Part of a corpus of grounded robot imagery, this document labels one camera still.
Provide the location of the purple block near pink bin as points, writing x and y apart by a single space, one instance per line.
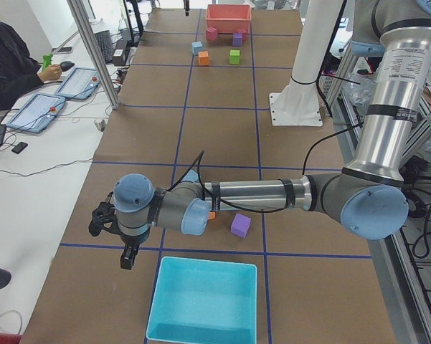
237 39

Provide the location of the pink foam block left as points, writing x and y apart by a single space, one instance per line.
211 33

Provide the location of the green foam block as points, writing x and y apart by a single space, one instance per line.
234 56

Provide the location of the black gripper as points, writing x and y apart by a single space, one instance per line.
132 244

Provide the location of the blue teach pendant near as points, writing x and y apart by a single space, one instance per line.
37 113

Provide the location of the aluminium frame post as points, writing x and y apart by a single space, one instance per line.
81 19

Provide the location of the black smartphone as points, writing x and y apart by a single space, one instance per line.
19 147

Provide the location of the white camera post base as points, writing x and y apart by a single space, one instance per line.
297 104

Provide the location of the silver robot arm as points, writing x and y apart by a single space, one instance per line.
365 197

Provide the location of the black keyboard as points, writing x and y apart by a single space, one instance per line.
104 40

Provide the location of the pink plastic bin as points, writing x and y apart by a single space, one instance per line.
228 18

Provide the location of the light blue foam block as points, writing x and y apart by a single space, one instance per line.
197 47
191 176

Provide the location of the orange block near pink bin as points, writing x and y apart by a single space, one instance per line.
203 58

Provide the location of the seated person in black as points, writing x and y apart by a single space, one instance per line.
19 73

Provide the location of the purple block near cyan bin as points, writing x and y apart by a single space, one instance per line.
240 225

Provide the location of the blue teach pendant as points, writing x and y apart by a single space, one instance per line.
37 113
80 84

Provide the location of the blue teach pendant far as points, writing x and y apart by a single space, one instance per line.
80 84

